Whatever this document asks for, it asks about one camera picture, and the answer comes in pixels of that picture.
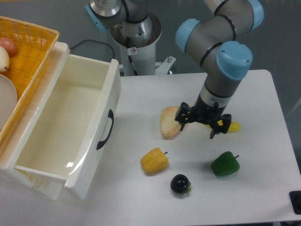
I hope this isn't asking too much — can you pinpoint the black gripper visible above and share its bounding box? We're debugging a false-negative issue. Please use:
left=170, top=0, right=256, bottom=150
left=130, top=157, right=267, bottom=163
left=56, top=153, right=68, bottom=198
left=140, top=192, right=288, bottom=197
left=175, top=95, right=231, bottom=139

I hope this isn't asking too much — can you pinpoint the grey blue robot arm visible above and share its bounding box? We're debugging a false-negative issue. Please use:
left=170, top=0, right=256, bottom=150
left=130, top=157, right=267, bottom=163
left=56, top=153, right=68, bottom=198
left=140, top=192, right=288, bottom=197
left=175, top=0, right=264, bottom=138

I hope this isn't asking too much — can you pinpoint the white drawer cabinet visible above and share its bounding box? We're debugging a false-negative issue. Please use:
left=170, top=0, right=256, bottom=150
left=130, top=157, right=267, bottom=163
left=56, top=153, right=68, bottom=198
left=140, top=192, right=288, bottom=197
left=0, top=42, right=70, bottom=200

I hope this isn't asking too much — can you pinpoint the yellow banana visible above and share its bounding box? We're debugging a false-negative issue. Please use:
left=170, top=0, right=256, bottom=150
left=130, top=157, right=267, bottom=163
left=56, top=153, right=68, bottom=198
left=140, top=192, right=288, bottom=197
left=206, top=120, right=241, bottom=133

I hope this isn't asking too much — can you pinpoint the toast bread slice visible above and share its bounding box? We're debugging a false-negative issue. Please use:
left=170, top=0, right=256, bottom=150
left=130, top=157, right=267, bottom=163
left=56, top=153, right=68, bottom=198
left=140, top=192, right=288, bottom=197
left=160, top=106, right=181, bottom=139

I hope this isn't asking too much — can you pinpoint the green bell pepper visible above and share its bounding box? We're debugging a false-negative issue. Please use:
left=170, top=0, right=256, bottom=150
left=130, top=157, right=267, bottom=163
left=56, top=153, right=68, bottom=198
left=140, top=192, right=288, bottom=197
left=210, top=151, right=240, bottom=177

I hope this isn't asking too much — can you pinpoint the yellow bell pepper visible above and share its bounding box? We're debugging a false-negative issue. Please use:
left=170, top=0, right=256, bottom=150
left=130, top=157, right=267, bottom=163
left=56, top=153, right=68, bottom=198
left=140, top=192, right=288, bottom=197
left=140, top=147, right=169, bottom=174

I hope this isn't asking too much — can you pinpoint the dark purple eggplant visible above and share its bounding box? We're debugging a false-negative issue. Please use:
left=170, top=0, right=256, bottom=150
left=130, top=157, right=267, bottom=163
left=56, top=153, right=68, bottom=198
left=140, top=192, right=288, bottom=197
left=170, top=174, right=191, bottom=194

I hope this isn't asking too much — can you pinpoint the black device at edge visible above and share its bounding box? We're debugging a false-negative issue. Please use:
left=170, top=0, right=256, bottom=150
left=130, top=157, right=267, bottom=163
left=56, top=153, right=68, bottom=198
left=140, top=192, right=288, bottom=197
left=289, top=191, right=301, bottom=215

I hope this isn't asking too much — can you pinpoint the yellow woven basket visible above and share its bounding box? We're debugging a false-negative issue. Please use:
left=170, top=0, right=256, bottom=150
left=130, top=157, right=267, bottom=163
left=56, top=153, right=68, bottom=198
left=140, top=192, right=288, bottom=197
left=0, top=16, right=59, bottom=143

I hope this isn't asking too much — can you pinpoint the white plate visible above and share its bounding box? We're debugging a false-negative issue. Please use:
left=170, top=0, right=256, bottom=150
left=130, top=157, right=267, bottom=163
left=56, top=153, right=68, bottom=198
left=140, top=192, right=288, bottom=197
left=0, top=74, right=17, bottom=129

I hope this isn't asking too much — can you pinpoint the red apple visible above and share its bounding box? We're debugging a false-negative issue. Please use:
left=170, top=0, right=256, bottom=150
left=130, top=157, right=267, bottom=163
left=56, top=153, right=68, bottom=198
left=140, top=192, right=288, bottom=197
left=0, top=37, right=18, bottom=57

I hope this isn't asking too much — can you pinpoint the pale yellow pear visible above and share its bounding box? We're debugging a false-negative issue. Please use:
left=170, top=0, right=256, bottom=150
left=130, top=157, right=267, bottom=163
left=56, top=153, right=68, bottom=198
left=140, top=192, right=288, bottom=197
left=0, top=46, right=10, bottom=72

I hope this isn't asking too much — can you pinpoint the white metal bracket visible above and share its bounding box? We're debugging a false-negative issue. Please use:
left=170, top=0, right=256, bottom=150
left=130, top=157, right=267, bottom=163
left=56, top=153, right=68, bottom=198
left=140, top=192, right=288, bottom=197
left=117, top=56, right=177, bottom=76

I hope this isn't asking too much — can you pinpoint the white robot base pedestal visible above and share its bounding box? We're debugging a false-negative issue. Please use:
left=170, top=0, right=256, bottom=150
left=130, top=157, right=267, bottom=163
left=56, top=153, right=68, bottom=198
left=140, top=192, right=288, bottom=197
left=84, top=0, right=163, bottom=76

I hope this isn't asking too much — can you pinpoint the black cable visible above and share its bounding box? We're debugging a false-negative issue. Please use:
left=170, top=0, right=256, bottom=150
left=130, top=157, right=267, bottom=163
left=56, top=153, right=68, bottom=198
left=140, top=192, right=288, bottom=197
left=69, top=39, right=115, bottom=59

